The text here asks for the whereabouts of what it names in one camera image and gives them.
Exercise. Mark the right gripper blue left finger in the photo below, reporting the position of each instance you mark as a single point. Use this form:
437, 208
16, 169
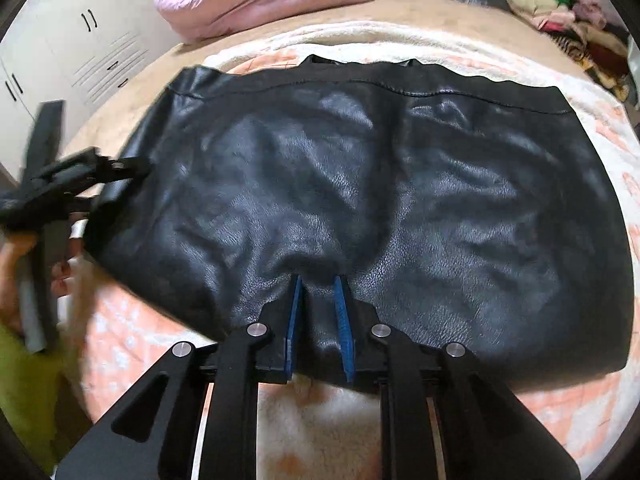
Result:
294, 292

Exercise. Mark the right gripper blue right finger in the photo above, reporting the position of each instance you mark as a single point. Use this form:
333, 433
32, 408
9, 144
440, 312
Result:
344, 327

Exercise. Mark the black leather jacket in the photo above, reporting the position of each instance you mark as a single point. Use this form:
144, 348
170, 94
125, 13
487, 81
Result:
463, 209

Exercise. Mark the pile of mixed clothes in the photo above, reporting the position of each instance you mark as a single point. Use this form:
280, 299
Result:
591, 37

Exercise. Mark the person's left hand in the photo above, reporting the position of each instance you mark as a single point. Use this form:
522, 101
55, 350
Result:
13, 249

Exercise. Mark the white orange patterned blanket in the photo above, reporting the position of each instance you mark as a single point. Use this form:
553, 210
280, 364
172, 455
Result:
432, 412

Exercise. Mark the white glossy wardrobe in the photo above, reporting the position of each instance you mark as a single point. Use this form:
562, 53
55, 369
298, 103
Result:
80, 52

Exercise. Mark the green left sleeve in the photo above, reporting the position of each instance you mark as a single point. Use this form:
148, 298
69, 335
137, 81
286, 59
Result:
30, 385

